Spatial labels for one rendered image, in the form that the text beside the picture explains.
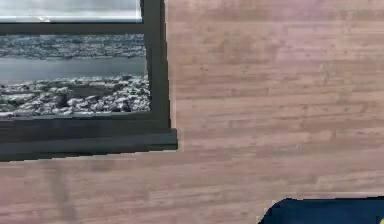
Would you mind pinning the dark framed window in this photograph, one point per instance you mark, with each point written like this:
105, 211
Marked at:
156, 66

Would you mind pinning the dark blue sofa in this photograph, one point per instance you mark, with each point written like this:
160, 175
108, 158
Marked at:
320, 211

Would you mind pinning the yellow cushion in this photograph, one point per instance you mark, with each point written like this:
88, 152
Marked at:
382, 220

